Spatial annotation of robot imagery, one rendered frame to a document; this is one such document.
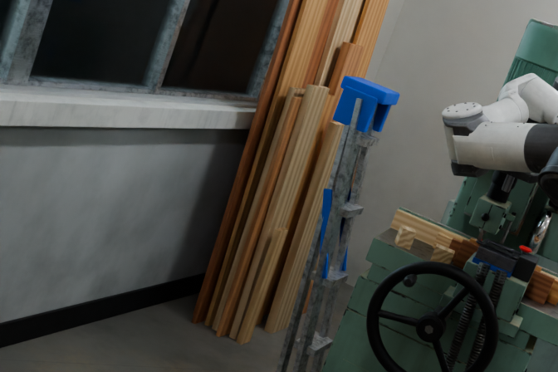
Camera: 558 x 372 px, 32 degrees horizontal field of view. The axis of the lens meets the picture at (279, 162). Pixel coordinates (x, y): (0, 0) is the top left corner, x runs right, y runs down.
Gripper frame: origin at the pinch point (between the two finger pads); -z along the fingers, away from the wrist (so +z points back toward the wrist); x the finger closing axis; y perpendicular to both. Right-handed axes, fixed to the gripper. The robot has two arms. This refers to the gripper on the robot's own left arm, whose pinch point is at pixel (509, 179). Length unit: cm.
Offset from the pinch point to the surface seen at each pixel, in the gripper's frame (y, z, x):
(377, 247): -12.6, -24.3, -22.3
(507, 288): -18.7, -13.8, 9.1
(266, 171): 86, -107, -88
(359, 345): -25, -45, -17
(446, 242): 2.8, -27.8, -8.7
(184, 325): 44, -160, -95
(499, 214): 5.2, -15.0, 0.7
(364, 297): -19.1, -35.3, -20.5
